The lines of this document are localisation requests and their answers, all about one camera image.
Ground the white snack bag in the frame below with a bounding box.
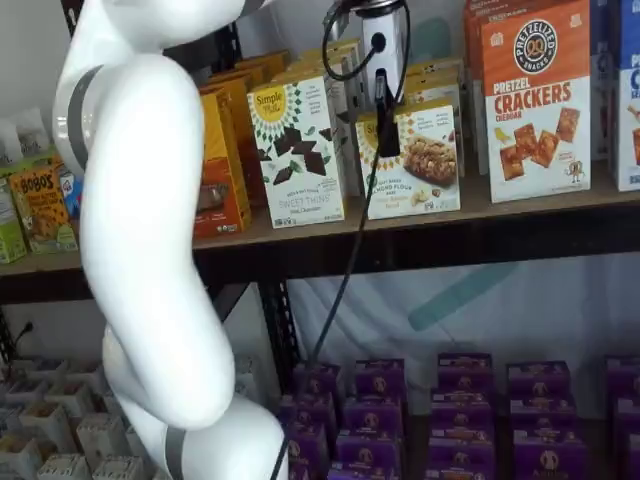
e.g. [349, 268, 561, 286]
[14, 106, 53, 162]

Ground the orange snack box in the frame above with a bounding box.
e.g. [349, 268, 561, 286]
[193, 86, 253, 239]
[233, 48, 292, 84]
[208, 68, 257, 97]

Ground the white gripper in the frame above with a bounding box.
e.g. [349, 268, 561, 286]
[359, 6, 406, 158]

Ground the Simple Mills yellow top box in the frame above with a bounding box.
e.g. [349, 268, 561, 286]
[399, 57, 465, 109]
[272, 38, 363, 101]

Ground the orange Pretzel Crackers box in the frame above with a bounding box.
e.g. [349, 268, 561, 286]
[480, 8, 593, 204]

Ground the Simple Mills Sweet Thins box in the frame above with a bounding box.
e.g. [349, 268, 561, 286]
[246, 75, 347, 230]

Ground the black wall plug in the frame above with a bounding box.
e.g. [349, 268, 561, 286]
[9, 319, 37, 351]

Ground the purple Annie's box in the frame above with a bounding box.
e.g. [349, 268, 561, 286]
[275, 393, 338, 436]
[511, 429, 586, 480]
[343, 396, 406, 438]
[325, 461, 402, 480]
[436, 352, 495, 397]
[509, 394, 579, 436]
[427, 424, 499, 469]
[291, 361, 346, 402]
[354, 358, 408, 402]
[603, 355, 640, 402]
[624, 434, 640, 480]
[611, 396, 640, 442]
[426, 459, 502, 480]
[334, 431, 403, 472]
[505, 360, 573, 402]
[284, 423, 332, 469]
[430, 389, 498, 432]
[286, 456, 329, 480]

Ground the chipboard shelf board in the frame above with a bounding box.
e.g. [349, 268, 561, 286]
[0, 248, 97, 276]
[191, 173, 640, 252]

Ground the long black hanging cable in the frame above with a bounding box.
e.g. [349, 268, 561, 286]
[269, 0, 411, 480]

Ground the small blue white carton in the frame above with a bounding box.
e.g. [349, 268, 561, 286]
[56, 162, 85, 219]

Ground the Simple Mills almond bars box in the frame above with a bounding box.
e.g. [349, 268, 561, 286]
[355, 103, 463, 220]

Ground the black perforated shelf post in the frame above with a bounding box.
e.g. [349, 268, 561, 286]
[256, 278, 305, 397]

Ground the blue and white cracker box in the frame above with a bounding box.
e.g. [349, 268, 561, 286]
[616, 0, 640, 193]

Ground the yellow Bobo's box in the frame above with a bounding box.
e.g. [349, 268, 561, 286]
[9, 158, 82, 254]

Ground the green snack box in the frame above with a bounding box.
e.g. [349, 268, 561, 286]
[0, 167, 27, 265]

